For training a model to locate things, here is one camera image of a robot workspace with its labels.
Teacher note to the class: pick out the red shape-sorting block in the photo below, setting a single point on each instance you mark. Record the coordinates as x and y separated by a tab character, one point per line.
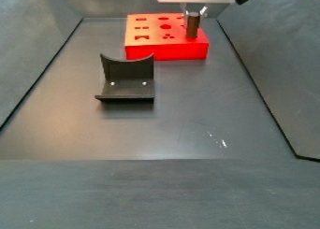
159	34

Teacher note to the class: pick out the dark brown hexagonal peg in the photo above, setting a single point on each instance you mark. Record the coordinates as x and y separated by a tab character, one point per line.
192	24

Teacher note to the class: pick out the black curved holder bracket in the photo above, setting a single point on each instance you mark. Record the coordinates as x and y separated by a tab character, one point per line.
129	79

